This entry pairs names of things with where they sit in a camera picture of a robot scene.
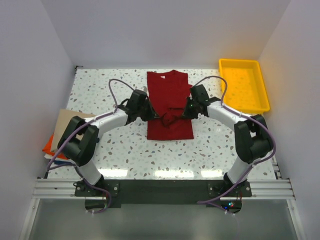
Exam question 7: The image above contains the dark red t shirt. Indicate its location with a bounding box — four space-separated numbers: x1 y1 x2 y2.
147 70 194 141

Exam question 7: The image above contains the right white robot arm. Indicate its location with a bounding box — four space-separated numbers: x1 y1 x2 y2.
182 84 276 197

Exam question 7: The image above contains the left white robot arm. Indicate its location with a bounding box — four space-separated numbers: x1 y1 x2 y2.
57 89 159 196

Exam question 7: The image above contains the yellow plastic tray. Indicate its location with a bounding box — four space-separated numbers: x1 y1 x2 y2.
218 58 270 114

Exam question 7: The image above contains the beige folded t shirt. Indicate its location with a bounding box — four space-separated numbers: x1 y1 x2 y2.
50 109 95 153

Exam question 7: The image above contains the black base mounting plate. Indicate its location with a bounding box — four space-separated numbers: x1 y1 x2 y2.
74 178 252 214

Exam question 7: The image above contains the white folded t shirt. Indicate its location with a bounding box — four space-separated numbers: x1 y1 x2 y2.
44 153 70 165

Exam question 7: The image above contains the aluminium frame rail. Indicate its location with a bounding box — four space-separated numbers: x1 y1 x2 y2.
32 162 295 200

